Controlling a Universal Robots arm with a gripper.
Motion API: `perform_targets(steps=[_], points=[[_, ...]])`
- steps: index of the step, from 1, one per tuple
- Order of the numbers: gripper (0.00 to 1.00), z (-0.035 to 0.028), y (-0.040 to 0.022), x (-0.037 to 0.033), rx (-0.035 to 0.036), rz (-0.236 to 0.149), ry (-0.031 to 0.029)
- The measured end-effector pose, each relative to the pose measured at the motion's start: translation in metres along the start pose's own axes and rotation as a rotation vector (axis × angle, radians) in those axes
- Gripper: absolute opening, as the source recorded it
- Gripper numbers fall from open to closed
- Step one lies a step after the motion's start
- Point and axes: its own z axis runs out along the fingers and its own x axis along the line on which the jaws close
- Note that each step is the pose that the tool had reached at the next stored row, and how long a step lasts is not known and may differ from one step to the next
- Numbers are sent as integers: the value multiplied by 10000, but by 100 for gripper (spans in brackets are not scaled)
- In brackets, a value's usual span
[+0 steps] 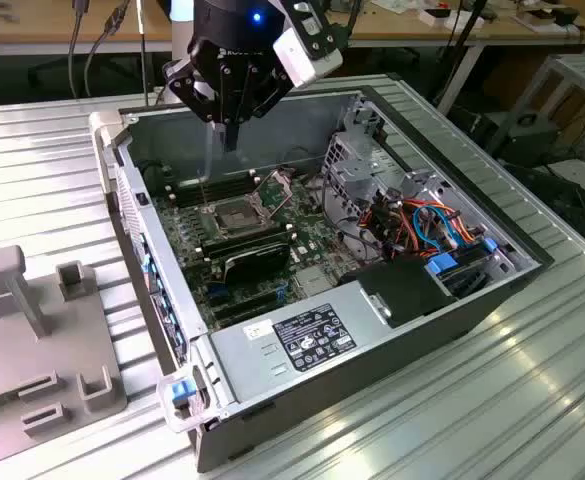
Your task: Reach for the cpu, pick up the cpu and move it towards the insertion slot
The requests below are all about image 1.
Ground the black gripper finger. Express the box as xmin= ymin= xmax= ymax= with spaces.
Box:
xmin=163 ymin=57 xmax=234 ymax=153
xmin=231 ymin=63 xmax=295 ymax=153

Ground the black RAM slot bank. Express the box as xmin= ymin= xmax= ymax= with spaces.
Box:
xmin=199 ymin=223 xmax=294 ymax=259
xmin=164 ymin=169 xmax=262 ymax=209

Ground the CPU socket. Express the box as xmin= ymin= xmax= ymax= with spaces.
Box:
xmin=201 ymin=197 xmax=269 ymax=240

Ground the black expansion slot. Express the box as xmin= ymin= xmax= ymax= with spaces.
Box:
xmin=206 ymin=288 xmax=279 ymax=314
xmin=213 ymin=299 xmax=281 ymax=327

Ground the metal socket cover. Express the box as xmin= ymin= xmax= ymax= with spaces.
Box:
xmin=253 ymin=168 xmax=296 ymax=221

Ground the silver metal drive cage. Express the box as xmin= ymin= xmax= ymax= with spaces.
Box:
xmin=321 ymin=132 xmax=409 ymax=261

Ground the green motherboard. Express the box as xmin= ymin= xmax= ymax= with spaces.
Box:
xmin=149 ymin=168 xmax=373 ymax=332

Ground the black graphics card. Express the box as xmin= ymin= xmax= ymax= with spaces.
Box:
xmin=221 ymin=242 xmax=293 ymax=287

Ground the silver chipset heatsink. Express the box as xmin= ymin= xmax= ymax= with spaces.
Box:
xmin=294 ymin=267 xmax=336 ymax=297

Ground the black tripod pole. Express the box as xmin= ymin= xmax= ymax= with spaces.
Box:
xmin=424 ymin=0 xmax=489 ymax=107

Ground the black plastic shroud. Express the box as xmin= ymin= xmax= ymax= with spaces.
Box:
xmin=336 ymin=254 xmax=458 ymax=330

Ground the blue disk carrier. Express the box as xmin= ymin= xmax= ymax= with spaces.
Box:
xmin=424 ymin=252 xmax=461 ymax=277

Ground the grey power supply with label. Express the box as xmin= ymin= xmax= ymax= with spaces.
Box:
xmin=209 ymin=292 xmax=391 ymax=406

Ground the brown cardboard box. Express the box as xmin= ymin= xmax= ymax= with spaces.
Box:
xmin=514 ymin=9 xmax=559 ymax=29

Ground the open black PC case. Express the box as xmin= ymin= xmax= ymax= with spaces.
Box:
xmin=87 ymin=73 xmax=556 ymax=474

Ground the black mesh panel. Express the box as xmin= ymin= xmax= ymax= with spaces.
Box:
xmin=501 ymin=163 xmax=585 ymax=247

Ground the blue case latch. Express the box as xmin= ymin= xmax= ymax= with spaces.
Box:
xmin=169 ymin=379 xmax=196 ymax=409

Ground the grey parts rack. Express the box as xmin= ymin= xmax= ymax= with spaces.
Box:
xmin=0 ymin=244 xmax=129 ymax=472

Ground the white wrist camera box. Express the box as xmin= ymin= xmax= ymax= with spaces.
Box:
xmin=272 ymin=27 xmax=344 ymax=90

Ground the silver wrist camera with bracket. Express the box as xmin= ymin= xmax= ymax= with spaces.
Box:
xmin=280 ymin=0 xmax=349 ymax=57

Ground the black wire loop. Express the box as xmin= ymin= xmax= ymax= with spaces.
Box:
xmin=136 ymin=158 xmax=171 ymax=194

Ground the dark camera cable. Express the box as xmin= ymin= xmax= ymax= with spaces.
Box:
xmin=68 ymin=0 xmax=86 ymax=99
xmin=84 ymin=0 xmax=131 ymax=99

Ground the orange wire bundle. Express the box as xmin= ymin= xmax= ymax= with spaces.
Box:
xmin=361 ymin=197 xmax=479 ymax=252

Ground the blue wire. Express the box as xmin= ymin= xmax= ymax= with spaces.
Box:
xmin=411 ymin=202 xmax=454 ymax=249

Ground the black box with handle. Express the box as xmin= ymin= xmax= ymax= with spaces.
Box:
xmin=476 ymin=112 xmax=561 ymax=167

